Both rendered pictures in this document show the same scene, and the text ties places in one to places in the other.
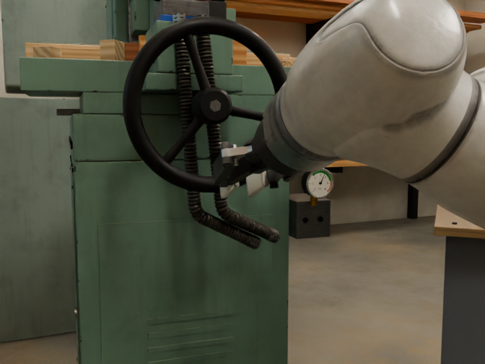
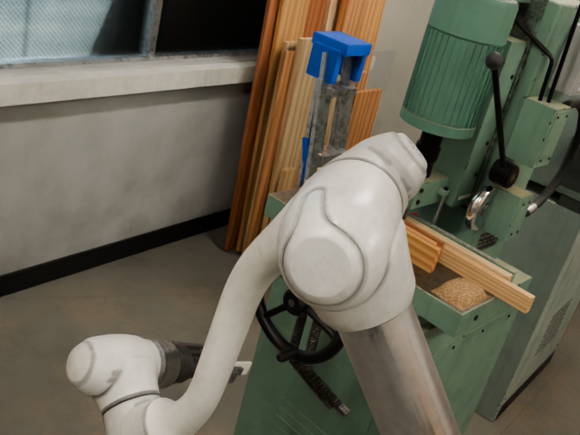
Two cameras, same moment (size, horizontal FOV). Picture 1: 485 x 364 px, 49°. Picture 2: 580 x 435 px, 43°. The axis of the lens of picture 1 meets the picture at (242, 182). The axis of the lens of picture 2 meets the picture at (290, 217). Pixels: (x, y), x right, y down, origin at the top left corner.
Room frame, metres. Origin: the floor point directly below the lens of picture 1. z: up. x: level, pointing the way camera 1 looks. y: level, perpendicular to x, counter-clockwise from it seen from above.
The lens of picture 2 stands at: (0.05, -1.07, 1.64)
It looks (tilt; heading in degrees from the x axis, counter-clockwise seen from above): 25 degrees down; 56
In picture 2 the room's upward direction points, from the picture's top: 15 degrees clockwise
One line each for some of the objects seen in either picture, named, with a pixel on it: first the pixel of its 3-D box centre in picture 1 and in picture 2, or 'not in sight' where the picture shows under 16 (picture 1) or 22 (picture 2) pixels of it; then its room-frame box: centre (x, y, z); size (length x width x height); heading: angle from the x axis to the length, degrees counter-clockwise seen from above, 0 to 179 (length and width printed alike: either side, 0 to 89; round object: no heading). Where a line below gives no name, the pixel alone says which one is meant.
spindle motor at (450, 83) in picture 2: not in sight; (457, 61); (1.21, 0.16, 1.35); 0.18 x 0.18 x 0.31
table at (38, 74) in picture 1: (179, 80); (367, 254); (1.11, 0.13, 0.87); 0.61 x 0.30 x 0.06; 108
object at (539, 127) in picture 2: not in sight; (538, 132); (1.46, 0.08, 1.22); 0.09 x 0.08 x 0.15; 18
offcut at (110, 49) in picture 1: (112, 51); not in sight; (1.04, 0.25, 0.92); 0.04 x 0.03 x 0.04; 163
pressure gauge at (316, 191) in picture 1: (316, 186); not in sight; (1.09, -0.15, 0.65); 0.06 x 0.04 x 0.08; 108
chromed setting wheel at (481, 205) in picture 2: not in sight; (482, 208); (1.38, 0.08, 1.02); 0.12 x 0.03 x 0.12; 18
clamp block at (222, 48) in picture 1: (188, 53); not in sight; (1.03, 0.10, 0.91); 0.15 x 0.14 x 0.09; 108
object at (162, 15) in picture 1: (190, 14); not in sight; (1.03, 0.10, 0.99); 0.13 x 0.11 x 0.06; 108
